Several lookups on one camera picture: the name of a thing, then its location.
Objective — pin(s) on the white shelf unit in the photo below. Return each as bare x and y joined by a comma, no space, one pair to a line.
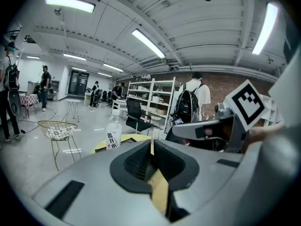
152,91

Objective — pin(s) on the white cubby shelf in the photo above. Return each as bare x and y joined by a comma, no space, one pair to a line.
272,112

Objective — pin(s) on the clear plastic water bottle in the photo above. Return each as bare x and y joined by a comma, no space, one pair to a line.
114,135

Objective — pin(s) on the ceiling strip light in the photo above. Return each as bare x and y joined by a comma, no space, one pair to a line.
113,67
79,69
148,43
105,74
74,57
33,57
264,28
70,3

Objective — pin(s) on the white round side table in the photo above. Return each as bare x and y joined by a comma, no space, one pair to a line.
73,100

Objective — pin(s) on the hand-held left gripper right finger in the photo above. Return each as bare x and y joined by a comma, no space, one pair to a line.
211,185

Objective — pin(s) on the person's right forearm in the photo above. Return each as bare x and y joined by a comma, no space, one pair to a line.
261,133

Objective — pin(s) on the small red object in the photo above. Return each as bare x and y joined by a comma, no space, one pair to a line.
187,142

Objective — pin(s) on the round wooden table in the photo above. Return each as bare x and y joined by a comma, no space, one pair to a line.
160,192

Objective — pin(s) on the black office chair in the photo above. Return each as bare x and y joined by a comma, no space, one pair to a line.
134,112

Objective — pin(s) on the black double door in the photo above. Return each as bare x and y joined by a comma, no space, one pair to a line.
78,82

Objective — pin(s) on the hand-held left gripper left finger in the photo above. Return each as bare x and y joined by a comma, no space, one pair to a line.
89,192

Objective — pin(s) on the white desk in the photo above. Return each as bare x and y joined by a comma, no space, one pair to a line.
118,102

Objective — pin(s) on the grey filing cabinet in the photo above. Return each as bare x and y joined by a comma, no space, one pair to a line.
56,88

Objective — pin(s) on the checkered cloth table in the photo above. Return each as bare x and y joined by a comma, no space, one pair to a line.
29,100

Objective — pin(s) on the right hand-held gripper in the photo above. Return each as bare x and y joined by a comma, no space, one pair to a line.
247,105

